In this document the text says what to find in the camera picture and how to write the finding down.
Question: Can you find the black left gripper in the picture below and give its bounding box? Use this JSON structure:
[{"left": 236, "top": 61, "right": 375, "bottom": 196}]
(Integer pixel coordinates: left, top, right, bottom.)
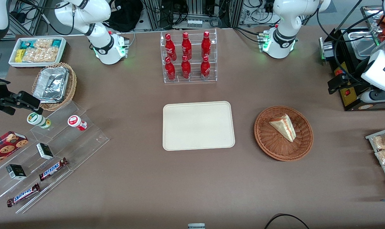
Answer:
[{"left": 327, "top": 59, "right": 371, "bottom": 95}]

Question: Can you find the light tan wicker basket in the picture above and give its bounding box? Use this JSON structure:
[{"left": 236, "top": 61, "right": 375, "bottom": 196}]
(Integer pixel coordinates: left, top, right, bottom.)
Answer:
[{"left": 31, "top": 62, "right": 77, "bottom": 111}]

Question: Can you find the wrapped triangular sandwich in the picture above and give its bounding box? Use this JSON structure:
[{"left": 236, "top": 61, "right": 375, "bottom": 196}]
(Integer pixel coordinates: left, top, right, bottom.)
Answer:
[{"left": 268, "top": 114, "right": 297, "bottom": 143}]

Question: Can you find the brown round wicker basket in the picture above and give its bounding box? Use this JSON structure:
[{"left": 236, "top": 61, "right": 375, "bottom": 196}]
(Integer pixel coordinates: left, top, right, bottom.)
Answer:
[{"left": 254, "top": 105, "right": 314, "bottom": 162}]

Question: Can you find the tray of packaged snacks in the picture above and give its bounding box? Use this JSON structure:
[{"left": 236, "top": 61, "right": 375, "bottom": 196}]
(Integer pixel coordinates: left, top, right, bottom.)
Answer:
[{"left": 365, "top": 126, "right": 385, "bottom": 195}]

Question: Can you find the cream rectangular plastic tray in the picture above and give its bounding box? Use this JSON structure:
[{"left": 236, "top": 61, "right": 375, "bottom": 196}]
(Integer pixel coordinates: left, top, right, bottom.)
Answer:
[{"left": 162, "top": 101, "right": 236, "bottom": 151}]

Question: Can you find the black countertop appliance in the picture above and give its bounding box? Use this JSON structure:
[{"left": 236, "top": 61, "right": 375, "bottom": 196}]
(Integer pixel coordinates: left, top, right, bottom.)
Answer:
[{"left": 319, "top": 27, "right": 385, "bottom": 112}]

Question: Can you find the green lid cup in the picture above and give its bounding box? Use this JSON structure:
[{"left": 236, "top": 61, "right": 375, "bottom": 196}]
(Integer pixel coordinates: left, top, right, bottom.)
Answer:
[{"left": 27, "top": 112, "right": 52, "bottom": 129}]

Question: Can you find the aluminium foil container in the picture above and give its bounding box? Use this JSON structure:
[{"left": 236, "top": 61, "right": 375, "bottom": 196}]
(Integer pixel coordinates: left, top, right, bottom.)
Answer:
[{"left": 33, "top": 66, "right": 69, "bottom": 103}]

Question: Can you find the red plaid cookie box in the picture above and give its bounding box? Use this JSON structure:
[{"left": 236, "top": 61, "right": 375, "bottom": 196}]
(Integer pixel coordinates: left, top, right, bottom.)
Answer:
[{"left": 0, "top": 131, "right": 29, "bottom": 170}]

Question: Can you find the steel appliance pan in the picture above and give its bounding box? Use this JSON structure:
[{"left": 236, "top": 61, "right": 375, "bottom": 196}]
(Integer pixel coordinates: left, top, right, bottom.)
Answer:
[{"left": 348, "top": 28, "right": 382, "bottom": 60}]

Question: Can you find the small black box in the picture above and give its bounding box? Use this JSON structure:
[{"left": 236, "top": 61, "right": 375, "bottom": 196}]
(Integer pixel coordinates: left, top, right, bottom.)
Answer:
[
  {"left": 36, "top": 143, "right": 54, "bottom": 160},
  {"left": 5, "top": 164, "right": 27, "bottom": 180}
]

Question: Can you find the large clear cracker bag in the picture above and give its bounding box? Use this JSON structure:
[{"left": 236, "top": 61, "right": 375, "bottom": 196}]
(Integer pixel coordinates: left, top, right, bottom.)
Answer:
[{"left": 22, "top": 47, "right": 59, "bottom": 63}]

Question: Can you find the red lid cup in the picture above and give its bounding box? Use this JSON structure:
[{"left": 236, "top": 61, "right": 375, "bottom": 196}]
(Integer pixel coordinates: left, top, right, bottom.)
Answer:
[{"left": 67, "top": 115, "right": 88, "bottom": 132}]

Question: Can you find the small clear cracker bag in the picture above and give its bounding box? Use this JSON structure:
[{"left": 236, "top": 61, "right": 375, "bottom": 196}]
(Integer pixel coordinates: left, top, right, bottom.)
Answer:
[{"left": 34, "top": 38, "right": 54, "bottom": 49}]

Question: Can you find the white rectangular snack bin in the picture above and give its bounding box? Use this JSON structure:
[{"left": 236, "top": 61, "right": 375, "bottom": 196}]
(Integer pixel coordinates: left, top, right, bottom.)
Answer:
[{"left": 8, "top": 37, "right": 68, "bottom": 69}]

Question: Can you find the Snickers chocolate bar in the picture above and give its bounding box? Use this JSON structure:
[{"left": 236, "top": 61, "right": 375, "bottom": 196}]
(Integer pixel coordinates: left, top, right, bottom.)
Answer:
[
  {"left": 38, "top": 157, "right": 69, "bottom": 182},
  {"left": 6, "top": 183, "right": 41, "bottom": 208}
]

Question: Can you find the steel appliance lid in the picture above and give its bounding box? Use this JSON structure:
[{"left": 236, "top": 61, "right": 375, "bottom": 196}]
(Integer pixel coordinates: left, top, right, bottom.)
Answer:
[{"left": 360, "top": 5, "right": 385, "bottom": 45}]

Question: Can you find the clear acrylic stepped shelf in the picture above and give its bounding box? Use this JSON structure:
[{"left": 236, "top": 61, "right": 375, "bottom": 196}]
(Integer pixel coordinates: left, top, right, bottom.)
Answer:
[{"left": 0, "top": 101, "right": 110, "bottom": 214}]

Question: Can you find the red cola bottle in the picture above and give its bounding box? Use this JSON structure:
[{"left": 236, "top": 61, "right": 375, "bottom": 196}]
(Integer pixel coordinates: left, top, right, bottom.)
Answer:
[
  {"left": 165, "top": 57, "right": 176, "bottom": 81},
  {"left": 200, "top": 56, "right": 211, "bottom": 80},
  {"left": 165, "top": 33, "right": 177, "bottom": 61},
  {"left": 181, "top": 55, "right": 192, "bottom": 80},
  {"left": 201, "top": 31, "right": 212, "bottom": 59},
  {"left": 181, "top": 32, "right": 193, "bottom": 60}
]

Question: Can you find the black fabric bag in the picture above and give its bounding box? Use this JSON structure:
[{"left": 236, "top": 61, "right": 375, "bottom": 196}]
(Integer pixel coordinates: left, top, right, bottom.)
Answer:
[{"left": 104, "top": 0, "right": 144, "bottom": 33}]

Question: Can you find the clear acrylic bottle rack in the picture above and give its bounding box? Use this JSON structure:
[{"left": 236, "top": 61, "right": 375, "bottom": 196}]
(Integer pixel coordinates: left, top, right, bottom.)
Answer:
[{"left": 160, "top": 28, "right": 218, "bottom": 84}]

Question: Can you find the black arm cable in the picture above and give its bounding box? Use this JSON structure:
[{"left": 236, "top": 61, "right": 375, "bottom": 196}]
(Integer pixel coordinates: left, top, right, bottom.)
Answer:
[{"left": 316, "top": 0, "right": 385, "bottom": 84}]

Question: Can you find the aluminium frame structure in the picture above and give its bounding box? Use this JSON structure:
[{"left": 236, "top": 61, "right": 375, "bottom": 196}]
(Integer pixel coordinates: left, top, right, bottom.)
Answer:
[{"left": 8, "top": 0, "right": 47, "bottom": 36}]

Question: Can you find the black cable loop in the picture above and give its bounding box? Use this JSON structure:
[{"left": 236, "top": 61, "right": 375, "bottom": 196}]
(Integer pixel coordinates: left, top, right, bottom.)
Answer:
[{"left": 264, "top": 213, "right": 311, "bottom": 229}]

